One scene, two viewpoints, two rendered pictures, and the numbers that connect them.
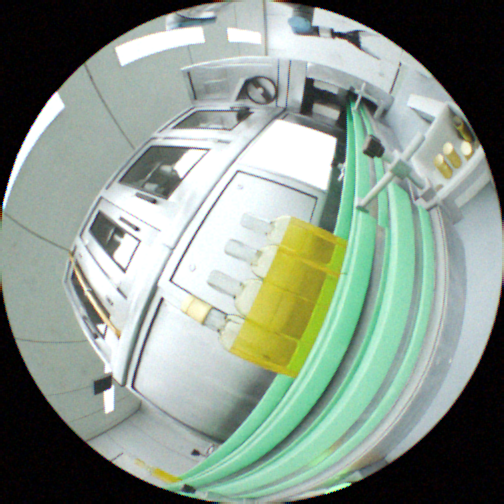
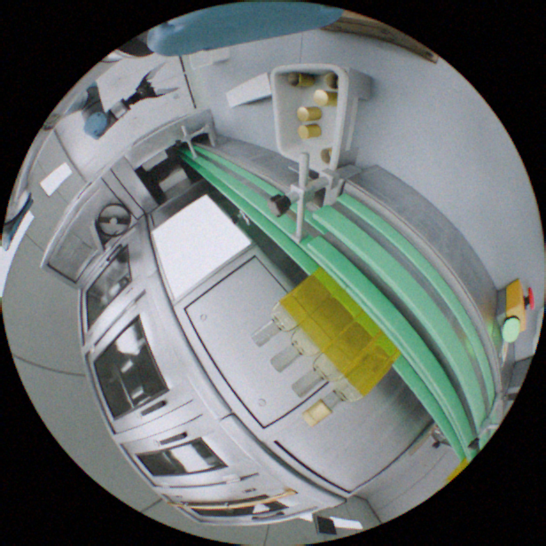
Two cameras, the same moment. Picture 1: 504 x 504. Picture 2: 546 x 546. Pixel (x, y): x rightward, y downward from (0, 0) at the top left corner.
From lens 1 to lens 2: 0.10 m
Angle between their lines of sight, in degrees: 22
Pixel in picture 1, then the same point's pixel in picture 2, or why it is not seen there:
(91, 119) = (30, 385)
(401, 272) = (382, 263)
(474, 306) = (427, 186)
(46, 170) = not seen: outside the picture
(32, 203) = not seen: outside the picture
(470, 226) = (370, 147)
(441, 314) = (419, 237)
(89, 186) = (97, 442)
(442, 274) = (395, 219)
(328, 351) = (395, 326)
